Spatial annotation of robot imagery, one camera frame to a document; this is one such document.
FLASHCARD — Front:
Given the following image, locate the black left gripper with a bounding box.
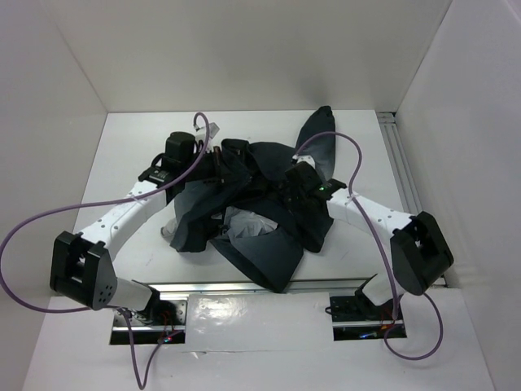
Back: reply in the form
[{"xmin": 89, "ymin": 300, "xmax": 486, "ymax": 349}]
[{"xmin": 181, "ymin": 146, "xmax": 239, "ymax": 187}]

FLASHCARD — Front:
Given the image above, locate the dark navy jacket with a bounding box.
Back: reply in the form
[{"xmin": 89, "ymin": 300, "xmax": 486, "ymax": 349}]
[{"xmin": 160, "ymin": 106, "xmax": 336, "ymax": 293}]

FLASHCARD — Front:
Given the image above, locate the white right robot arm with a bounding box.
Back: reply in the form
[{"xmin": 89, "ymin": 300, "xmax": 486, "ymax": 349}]
[{"xmin": 284, "ymin": 162, "xmax": 454, "ymax": 319}]

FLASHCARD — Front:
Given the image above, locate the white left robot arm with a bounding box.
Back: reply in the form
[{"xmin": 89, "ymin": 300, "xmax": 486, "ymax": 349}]
[{"xmin": 50, "ymin": 123, "xmax": 221, "ymax": 325}]

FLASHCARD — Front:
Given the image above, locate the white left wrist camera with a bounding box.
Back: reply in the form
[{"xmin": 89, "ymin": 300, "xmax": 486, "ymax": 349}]
[{"xmin": 195, "ymin": 122, "xmax": 220, "ymax": 143}]

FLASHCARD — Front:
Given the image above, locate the aluminium front rail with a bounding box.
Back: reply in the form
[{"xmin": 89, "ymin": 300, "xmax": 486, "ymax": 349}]
[{"xmin": 149, "ymin": 279, "xmax": 365, "ymax": 295}]

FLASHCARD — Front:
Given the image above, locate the aluminium side rail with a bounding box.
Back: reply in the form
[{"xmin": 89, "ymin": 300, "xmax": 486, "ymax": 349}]
[{"xmin": 376, "ymin": 112, "xmax": 422, "ymax": 214}]

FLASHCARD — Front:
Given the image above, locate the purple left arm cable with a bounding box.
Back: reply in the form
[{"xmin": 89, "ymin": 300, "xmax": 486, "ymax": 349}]
[{"xmin": 0, "ymin": 112, "xmax": 212, "ymax": 391}]

